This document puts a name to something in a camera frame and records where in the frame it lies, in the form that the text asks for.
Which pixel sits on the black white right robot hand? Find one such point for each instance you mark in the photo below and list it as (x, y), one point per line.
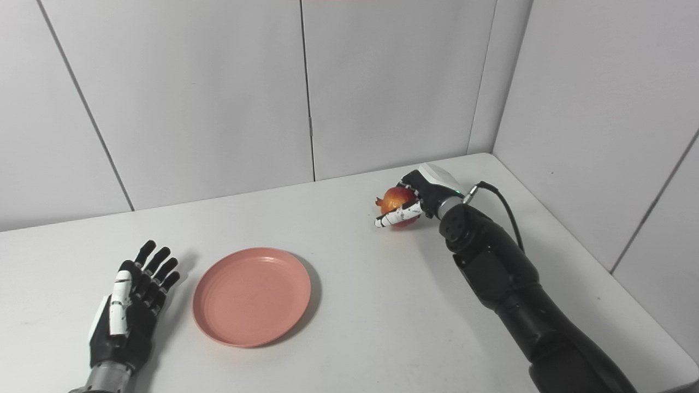
(431, 188)

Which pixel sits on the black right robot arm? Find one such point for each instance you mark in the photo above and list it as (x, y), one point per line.
(508, 284)

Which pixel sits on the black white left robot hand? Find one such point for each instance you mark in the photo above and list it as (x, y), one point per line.
(128, 327)

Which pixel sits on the pink round plate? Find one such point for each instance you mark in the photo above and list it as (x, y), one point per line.
(251, 297)

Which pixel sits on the red yellow pomegranate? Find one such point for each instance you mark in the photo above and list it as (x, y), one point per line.
(394, 202)

